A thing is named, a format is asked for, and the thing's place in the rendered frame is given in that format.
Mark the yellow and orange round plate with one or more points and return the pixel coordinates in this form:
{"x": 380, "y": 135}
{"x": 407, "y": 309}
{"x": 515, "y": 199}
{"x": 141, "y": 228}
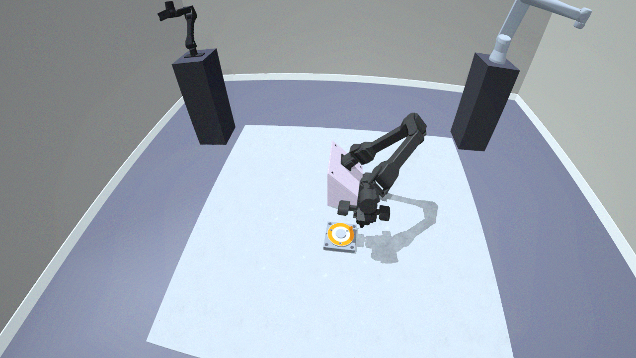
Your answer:
{"x": 335, "y": 240}

